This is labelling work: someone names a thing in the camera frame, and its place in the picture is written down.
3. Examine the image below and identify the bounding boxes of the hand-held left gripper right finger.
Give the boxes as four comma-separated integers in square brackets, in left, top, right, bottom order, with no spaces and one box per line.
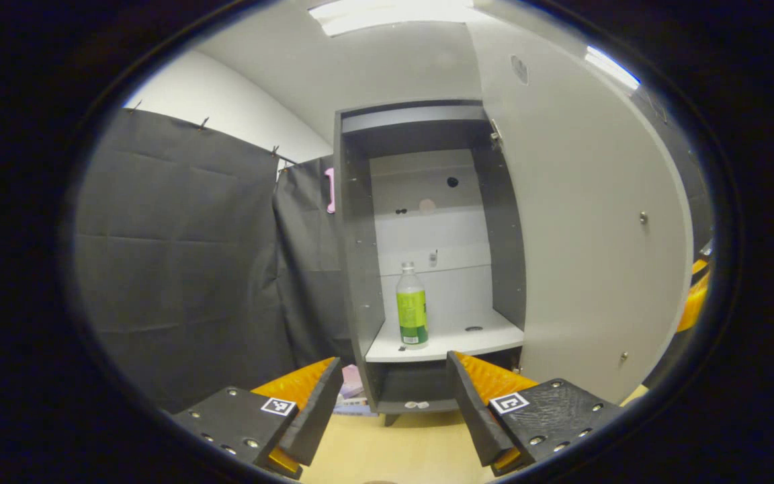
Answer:
[445,350,624,478]

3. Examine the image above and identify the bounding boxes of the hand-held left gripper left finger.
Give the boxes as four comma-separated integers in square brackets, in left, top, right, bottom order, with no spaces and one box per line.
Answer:
[172,357,345,481]

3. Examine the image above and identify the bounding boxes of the green label bottle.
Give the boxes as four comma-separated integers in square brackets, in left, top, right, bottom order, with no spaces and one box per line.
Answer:
[396,262,429,350]

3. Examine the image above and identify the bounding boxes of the grey cabinet door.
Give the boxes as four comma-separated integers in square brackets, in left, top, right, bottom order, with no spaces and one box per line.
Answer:
[466,0,695,405]

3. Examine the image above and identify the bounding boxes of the dark grey cabinet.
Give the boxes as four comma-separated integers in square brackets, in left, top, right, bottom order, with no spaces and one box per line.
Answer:
[333,99,529,426]

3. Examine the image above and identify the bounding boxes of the long ceiling light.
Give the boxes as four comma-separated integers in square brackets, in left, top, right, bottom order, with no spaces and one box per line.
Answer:
[585,45,641,91]

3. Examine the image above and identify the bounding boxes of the black backdrop cloth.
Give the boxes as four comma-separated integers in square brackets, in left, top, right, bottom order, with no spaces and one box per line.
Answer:
[73,87,716,412]

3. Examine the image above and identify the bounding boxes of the large ceiling light panel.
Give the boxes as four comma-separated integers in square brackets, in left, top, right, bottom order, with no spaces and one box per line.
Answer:
[308,0,475,38]

